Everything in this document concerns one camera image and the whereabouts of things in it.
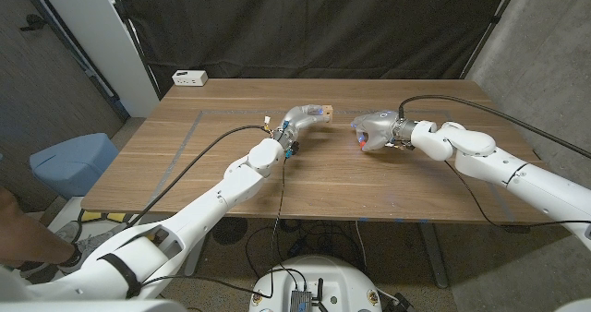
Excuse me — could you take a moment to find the black door handle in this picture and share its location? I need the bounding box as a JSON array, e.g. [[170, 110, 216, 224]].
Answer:
[[18, 13, 47, 31]]

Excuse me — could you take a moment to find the white cabinet panel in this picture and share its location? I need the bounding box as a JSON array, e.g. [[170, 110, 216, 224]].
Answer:
[[34, 0, 161, 118]]

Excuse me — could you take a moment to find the white table leg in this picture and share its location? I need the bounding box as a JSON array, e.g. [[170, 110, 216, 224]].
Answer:
[[184, 228, 209, 278]]

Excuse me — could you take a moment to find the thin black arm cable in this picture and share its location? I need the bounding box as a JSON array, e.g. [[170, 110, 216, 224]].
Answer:
[[138, 157, 290, 300], [445, 160, 591, 229]]

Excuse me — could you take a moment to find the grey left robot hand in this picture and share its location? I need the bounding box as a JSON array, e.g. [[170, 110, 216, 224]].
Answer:
[[271, 103, 333, 154]]

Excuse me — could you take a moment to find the black floor cable tangle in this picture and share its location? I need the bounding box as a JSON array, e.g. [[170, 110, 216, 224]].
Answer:
[[244, 218, 370, 281]]

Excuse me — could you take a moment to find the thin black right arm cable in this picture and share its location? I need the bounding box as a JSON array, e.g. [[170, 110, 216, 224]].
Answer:
[[445, 160, 591, 229]]

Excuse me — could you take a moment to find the black round floor fan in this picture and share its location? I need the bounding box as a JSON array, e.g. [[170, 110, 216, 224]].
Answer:
[[211, 216, 248, 246]]

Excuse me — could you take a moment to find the black backdrop stand pole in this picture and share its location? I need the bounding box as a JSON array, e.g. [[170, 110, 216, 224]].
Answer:
[[108, 0, 163, 101], [459, 0, 525, 80]]

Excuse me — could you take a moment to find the white floor cable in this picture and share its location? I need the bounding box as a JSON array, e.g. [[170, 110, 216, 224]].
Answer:
[[354, 220, 368, 271]]

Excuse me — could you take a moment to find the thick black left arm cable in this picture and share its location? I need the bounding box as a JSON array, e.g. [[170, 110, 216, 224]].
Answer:
[[124, 125, 273, 228]]

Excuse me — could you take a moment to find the person's bare leg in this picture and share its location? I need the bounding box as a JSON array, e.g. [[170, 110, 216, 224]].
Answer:
[[0, 186, 78, 265]]

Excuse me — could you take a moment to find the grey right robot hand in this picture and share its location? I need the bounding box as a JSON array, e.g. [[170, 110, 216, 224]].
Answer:
[[350, 110, 419, 153]]

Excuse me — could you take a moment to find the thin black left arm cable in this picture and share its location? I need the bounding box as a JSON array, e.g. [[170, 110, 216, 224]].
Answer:
[[138, 157, 290, 300]]

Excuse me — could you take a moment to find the grey table leg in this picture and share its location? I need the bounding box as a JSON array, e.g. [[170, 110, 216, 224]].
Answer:
[[417, 222, 449, 289]]

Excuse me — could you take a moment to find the grey electronics module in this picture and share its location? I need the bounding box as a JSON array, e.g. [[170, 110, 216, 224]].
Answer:
[[289, 289, 314, 312]]

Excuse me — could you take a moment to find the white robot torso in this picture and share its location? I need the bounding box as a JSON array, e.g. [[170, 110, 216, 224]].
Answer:
[[248, 255, 383, 312]]

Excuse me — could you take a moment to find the blue padded stool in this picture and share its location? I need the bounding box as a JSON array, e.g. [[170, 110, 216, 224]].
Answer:
[[29, 132, 120, 200]]

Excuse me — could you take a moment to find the white power strip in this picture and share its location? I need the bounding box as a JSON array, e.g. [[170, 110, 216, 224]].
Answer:
[[171, 69, 209, 88]]

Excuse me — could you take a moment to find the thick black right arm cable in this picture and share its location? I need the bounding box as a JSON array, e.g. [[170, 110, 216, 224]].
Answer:
[[398, 94, 591, 160]]

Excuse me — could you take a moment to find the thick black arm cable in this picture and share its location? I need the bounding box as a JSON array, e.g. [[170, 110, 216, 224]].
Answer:
[[398, 94, 591, 160], [124, 125, 273, 228]]

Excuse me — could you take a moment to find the black curtain backdrop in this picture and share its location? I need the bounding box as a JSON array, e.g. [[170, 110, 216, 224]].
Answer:
[[113, 0, 513, 96]]

